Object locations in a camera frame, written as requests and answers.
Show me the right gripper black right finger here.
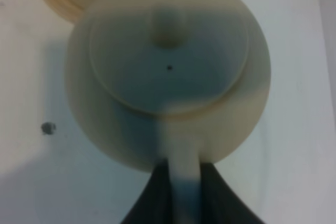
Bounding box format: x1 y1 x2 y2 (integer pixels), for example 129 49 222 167
197 163 263 224

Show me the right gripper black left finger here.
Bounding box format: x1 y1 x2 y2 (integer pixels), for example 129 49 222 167
122 161 176 224

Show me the beige teapot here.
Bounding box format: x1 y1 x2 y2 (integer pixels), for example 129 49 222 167
65 0 271 223

